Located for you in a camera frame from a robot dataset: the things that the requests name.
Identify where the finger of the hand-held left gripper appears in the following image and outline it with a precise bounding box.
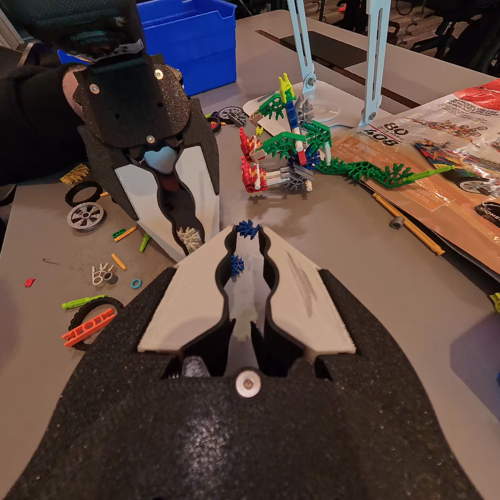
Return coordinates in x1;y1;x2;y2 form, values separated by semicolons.
174;145;221;241
114;163;190;263

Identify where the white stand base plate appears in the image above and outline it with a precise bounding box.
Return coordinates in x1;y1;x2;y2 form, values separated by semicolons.
242;81;393;135

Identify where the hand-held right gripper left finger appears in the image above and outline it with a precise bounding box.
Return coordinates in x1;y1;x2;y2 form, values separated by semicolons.
137;225;238;364

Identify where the long yellow rod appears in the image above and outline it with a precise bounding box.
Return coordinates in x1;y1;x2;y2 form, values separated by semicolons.
373;192;446;256

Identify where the yellow connector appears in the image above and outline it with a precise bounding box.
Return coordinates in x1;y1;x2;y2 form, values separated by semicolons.
59;164;90;185

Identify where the red printed toy package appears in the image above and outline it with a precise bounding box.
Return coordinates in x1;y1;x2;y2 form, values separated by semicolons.
332;78;500;284

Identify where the white snowflake connector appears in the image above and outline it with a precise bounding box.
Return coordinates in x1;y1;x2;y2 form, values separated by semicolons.
177;227;204;252

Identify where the multicoloured construction toy model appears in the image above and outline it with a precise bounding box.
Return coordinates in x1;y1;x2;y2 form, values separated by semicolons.
239;73;455;200

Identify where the white triangular connector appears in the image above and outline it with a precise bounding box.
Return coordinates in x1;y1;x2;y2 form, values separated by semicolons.
92;264;115;286

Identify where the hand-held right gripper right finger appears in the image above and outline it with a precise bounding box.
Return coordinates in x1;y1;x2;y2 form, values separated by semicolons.
259;226;358;359

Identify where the orange ladder connector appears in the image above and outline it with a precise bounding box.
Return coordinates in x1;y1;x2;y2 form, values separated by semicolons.
61;308;117;349

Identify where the silver wheel hub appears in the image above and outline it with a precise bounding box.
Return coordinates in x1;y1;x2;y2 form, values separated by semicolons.
67;202;107;233

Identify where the black office chair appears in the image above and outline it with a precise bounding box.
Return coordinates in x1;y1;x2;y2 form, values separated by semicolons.
391;0;500;75

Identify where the blue plastic storage bin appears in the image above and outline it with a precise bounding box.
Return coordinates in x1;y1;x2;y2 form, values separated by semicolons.
137;0;238;96

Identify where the person's left hand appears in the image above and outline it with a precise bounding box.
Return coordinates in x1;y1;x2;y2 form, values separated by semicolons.
62;64;88;118

